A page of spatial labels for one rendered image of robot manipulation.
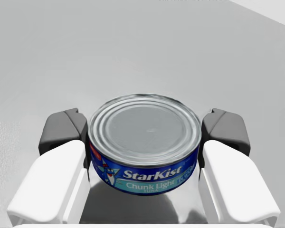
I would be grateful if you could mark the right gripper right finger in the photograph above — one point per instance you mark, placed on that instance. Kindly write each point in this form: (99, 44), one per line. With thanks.
(237, 166)

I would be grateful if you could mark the blue can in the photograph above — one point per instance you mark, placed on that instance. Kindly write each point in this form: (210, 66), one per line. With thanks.
(145, 142)

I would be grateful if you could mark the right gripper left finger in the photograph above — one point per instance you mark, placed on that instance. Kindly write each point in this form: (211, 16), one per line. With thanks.
(47, 166)

